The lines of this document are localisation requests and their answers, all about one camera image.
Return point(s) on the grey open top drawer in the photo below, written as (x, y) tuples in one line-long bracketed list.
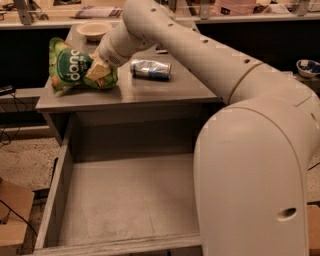
[(122, 189)]

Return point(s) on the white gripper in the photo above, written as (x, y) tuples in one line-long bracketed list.
[(107, 52)]

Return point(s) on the cardboard box at left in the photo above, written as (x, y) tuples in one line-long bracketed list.
[(15, 207)]

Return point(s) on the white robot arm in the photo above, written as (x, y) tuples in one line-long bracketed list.
[(250, 158)]

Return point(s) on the black device at left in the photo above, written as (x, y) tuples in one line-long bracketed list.
[(5, 90)]

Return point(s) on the cardboard box at right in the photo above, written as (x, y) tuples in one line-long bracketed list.
[(314, 229)]

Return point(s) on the magazine on back shelf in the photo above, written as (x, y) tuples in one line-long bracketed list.
[(88, 12)]

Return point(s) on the beige paper bowl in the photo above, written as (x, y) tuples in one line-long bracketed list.
[(94, 30)]

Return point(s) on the cardboard box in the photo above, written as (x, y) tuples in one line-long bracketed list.
[(15, 207), (314, 229)]

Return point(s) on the green rice chip bag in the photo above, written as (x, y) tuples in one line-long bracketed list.
[(68, 67)]

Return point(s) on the grey counter cabinet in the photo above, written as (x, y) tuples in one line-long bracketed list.
[(133, 99)]

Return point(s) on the blue white patterned bowl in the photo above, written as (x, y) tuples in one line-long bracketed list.
[(308, 68)]

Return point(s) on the blue silver drink can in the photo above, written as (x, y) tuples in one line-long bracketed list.
[(150, 69)]

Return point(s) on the dark blue snack bag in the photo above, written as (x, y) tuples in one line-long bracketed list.
[(160, 49)]

